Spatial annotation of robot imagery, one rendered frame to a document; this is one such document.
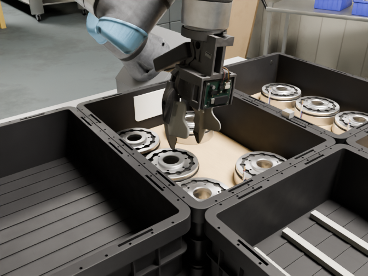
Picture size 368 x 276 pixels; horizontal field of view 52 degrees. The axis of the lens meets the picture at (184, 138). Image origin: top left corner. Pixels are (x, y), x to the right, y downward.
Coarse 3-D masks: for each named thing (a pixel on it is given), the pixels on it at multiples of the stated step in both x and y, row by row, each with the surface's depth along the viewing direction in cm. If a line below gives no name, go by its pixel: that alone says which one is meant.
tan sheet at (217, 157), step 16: (160, 128) 87; (160, 144) 80; (176, 144) 80; (208, 144) 80; (224, 144) 80; (240, 144) 80; (208, 160) 75; (224, 160) 75; (208, 176) 70; (224, 176) 70
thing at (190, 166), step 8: (152, 152) 71; (160, 152) 72; (168, 152) 71; (176, 152) 71; (184, 152) 72; (152, 160) 70; (192, 160) 69; (160, 168) 67; (184, 168) 67; (192, 168) 67; (168, 176) 65; (176, 176) 65; (184, 176) 65
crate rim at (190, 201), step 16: (112, 96) 78; (240, 96) 78; (272, 112) 71; (304, 128) 65; (128, 144) 61; (320, 144) 61; (144, 160) 57; (288, 160) 57; (160, 176) 53; (256, 176) 53; (176, 192) 50; (224, 192) 50; (192, 208) 47; (208, 208) 47
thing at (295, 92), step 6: (270, 84) 102; (276, 84) 102; (282, 84) 102; (288, 84) 102; (264, 90) 98; (294, 90) 98; (300, 90) 98; (270, 96) 96; (276, 96) 95; (282, 96) 95; (288, 96) 95; (294, 96) 95
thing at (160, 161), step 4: (160, 156) 69; (164, 156) 69; (168, 156) 70; (172, 156) 70; (176, 156) 69; (180, 156) 69; (160, 160) 68; (180, 160) 68; (184, 160) 69; (160, 164) 67; (164, 164) 67; (168, 164) 67; (172, 164) 67; (176, 164) 67; (180, 164) 67; (164, 168) 67; (168, 168) 67; (172, 168) 67; (176, 168) 67
